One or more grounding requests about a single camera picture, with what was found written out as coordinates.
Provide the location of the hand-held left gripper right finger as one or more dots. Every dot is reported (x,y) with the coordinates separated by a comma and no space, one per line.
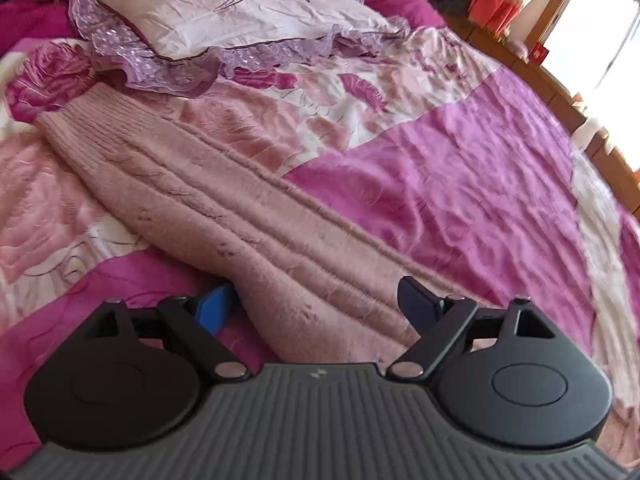
(416,301)

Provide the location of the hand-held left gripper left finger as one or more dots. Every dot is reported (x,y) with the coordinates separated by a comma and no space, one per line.
(214,307)

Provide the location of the pink knitted sweater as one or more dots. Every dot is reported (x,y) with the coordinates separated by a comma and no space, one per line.
(225,210)

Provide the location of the pink floral bedspread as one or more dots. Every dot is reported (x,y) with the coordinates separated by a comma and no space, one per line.
(450,170)

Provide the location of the small red box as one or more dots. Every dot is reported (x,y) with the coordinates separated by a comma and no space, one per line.
(538,53)

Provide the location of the magenta pillow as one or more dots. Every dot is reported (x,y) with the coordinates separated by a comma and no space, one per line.
(400,7)

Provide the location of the lilac lace-trimmed pillow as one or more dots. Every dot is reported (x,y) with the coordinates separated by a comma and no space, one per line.
(225,10)

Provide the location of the window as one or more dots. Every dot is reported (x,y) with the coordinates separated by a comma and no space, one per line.
(600,35)

